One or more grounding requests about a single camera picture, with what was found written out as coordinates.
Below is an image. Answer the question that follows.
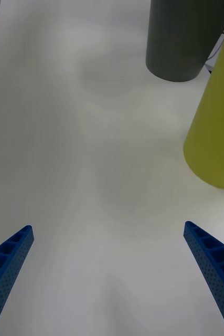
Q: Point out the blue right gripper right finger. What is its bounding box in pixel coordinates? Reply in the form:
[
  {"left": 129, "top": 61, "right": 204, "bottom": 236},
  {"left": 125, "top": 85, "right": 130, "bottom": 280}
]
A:
[{"left": 183, "top": 220, "right": 224, "bottom": 336}]

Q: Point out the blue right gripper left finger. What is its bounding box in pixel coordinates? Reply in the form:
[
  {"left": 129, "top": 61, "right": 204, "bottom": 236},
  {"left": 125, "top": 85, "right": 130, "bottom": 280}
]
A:
[{"left": 0, "top": 225, "right": 35, "bottom": 336}]

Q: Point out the yellow-green plastic bin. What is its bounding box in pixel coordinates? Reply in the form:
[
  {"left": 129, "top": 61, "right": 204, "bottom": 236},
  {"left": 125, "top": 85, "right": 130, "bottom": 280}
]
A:
[{"left": 183, "top": 11, "right": 224, "bottom": 191}]

